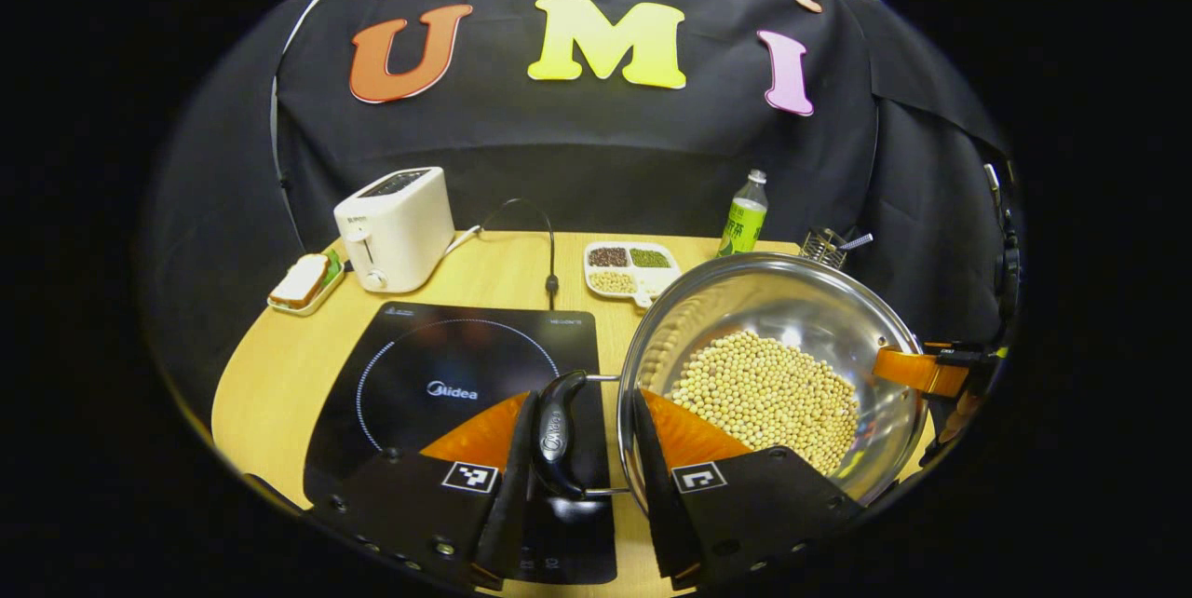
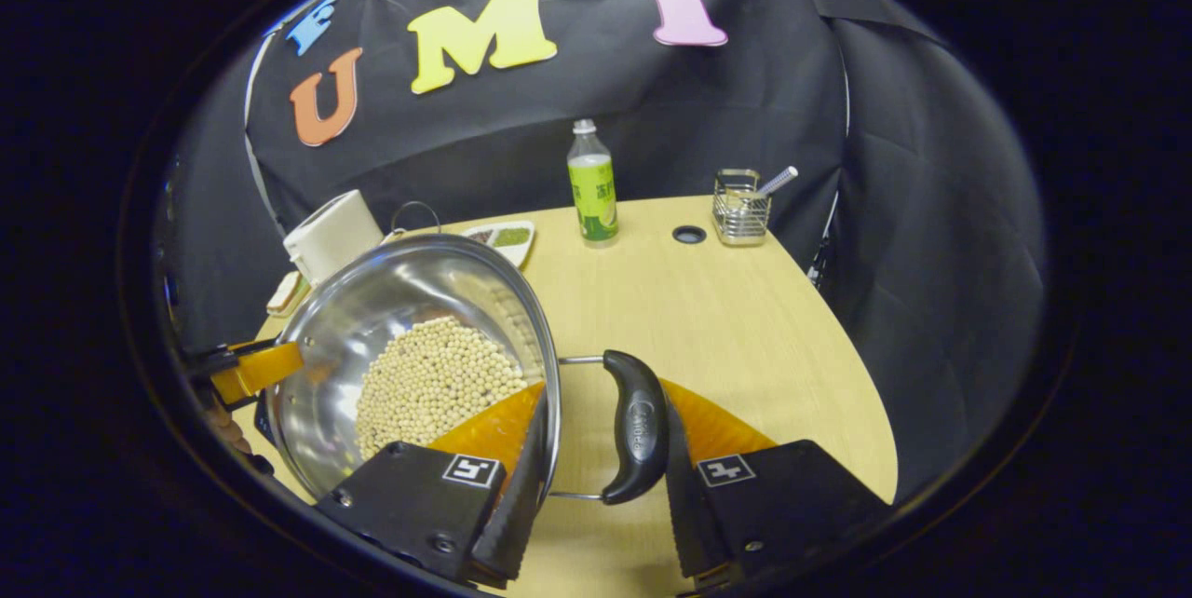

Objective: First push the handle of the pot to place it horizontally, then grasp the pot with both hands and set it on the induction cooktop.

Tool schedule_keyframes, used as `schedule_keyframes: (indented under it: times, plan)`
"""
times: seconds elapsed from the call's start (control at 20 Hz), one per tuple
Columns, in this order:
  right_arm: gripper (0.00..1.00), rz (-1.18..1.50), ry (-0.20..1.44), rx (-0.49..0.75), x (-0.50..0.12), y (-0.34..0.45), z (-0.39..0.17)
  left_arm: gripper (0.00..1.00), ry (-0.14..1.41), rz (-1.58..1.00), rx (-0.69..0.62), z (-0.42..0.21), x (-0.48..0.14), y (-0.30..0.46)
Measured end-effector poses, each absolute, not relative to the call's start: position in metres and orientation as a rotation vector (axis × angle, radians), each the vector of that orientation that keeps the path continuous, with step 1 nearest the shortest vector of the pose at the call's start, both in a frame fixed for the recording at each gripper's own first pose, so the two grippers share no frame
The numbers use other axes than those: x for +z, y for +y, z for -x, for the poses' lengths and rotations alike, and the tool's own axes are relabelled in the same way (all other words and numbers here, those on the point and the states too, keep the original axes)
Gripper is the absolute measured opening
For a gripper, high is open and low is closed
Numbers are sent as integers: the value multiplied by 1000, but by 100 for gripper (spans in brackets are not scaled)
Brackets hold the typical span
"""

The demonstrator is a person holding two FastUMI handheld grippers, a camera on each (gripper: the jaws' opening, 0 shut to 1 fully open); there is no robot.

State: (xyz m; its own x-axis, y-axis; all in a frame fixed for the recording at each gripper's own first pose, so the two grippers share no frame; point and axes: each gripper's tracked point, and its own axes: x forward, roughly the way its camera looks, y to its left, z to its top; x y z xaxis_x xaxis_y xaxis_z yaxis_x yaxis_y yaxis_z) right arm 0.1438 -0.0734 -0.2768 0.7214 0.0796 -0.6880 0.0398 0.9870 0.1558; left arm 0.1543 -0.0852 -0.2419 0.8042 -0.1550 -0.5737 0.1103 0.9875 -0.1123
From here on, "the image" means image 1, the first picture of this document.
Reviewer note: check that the bread slice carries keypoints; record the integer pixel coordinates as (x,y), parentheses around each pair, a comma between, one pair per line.
(298,281)

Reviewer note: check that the pile of soybeans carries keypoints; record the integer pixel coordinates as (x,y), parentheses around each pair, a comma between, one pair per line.
(773,393)

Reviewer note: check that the metal spoon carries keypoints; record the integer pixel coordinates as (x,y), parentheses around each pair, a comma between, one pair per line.
(857,241)

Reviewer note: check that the black induction cooktop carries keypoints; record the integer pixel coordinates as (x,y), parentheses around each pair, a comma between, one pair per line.
(438,356)

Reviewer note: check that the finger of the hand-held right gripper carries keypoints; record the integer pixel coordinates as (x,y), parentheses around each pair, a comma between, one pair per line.
(917,372)

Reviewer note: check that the stainless steel pot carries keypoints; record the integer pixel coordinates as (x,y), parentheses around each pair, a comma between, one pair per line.
(792,300)

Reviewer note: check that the white divided bean dish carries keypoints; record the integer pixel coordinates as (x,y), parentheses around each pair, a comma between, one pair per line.
(656,279)

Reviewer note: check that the black backdrop cloth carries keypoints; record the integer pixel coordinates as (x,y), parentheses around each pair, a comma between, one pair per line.
(577,151)

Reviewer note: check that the white toaster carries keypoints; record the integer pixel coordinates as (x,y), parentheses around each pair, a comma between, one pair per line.
(400,235)

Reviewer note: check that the green drink bottle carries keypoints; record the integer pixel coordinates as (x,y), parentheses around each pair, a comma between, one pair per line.
(743,225)

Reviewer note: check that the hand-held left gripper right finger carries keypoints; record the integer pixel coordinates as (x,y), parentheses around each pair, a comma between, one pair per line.
(754,505)

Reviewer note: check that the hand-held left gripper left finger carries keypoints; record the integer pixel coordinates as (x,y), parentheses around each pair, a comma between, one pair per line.
(410,505)

